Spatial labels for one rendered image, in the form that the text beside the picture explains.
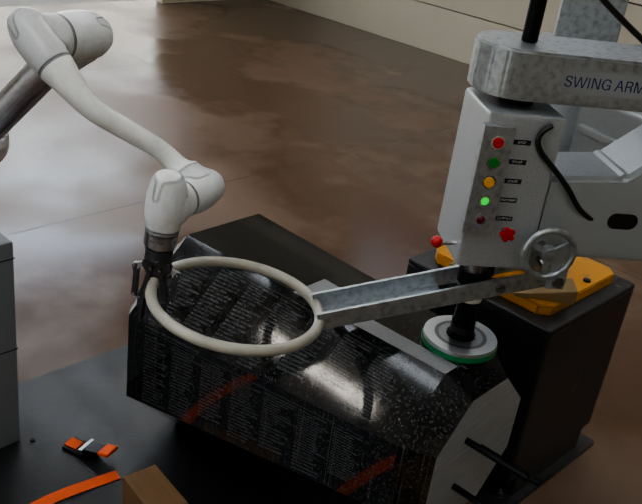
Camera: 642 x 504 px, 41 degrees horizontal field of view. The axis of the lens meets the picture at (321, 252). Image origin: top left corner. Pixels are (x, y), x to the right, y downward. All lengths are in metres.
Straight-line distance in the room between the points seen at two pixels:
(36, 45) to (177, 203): 0.55
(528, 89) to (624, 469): 1.93
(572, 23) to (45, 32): 1.55
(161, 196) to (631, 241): 1.23
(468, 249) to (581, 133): 0.72
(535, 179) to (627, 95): 0.29
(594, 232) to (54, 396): 2.10
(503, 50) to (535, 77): 0.10
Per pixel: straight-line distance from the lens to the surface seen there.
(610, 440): 3.77
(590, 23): 2.83
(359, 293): 2.42
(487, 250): 2.26
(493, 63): 2.12
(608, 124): 2.74
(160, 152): 2.39
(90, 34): 2.50
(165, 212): 2.23
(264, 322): 2.62
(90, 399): 3.44
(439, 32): 9.77
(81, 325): 3.91
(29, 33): 2.40
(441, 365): 2.39
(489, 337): 2.52
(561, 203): 2.28
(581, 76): 2.16
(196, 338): 2.14
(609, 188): 2.31
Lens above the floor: 2.08
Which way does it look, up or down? 26 degrees down
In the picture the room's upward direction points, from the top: 8 degrees clockwise
